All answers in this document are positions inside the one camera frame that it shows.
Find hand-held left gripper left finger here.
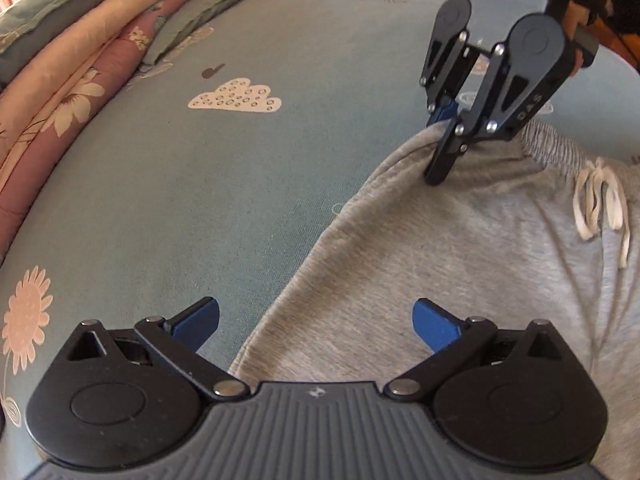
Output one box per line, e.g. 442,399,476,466
67,297,251,402

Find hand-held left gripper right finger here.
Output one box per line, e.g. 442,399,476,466
385,299,566,402

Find grey drawstring pants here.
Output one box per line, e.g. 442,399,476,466
227,119,640,480

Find person's right forearm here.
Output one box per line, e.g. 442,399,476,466
575,0,640,63

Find thick teal pillow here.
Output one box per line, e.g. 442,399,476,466
0,0,147,56

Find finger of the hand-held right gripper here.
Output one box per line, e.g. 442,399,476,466
424,47,551,187
419,32,475,127

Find mauve floral quilt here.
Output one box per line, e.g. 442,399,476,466
0,0,213,266

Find cream floral quilt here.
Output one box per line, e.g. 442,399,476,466
0,0,198,126

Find thin teal pillow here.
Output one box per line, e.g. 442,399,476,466
137,0,263,68

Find person's right hand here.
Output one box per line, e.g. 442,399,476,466
561,0,591,75

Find teal printed bed sheet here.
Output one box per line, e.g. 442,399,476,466
0,0,640,461

